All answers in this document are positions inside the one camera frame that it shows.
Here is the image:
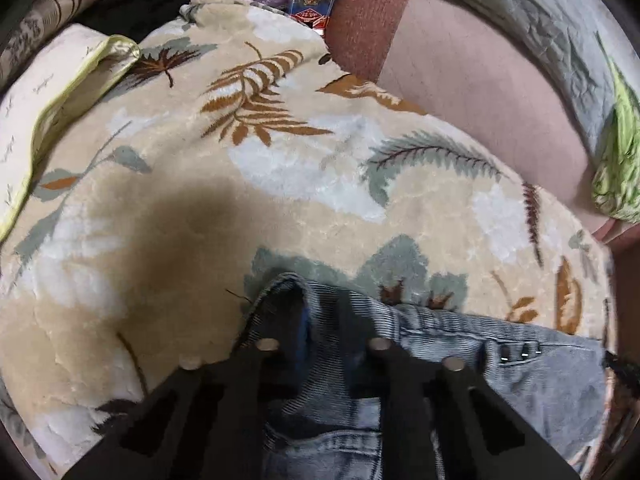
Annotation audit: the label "blue denim pants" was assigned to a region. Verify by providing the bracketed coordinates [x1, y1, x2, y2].
[236, 273, 605, 479]

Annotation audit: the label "beige leaf pattern fleece blanket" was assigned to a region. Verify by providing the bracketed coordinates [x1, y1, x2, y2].
[1, 0, 616, 479]

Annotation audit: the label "green patterned cloth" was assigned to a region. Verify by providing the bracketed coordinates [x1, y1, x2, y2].
[591, 51, 639, 223]

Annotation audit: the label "pink brown mattress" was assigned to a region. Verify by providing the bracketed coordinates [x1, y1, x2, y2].
[326, 0, 639, 252]

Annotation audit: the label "white pillow with green trim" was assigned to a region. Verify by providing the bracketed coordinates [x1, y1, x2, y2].
[1, 25, 141, 236]

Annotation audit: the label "grey quilted blanket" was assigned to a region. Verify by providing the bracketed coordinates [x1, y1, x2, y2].
[460, 0, 614, 157]

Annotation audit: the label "brown striped rolled bedding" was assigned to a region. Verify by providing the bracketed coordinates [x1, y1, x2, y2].
[1, 0, 96, 89]

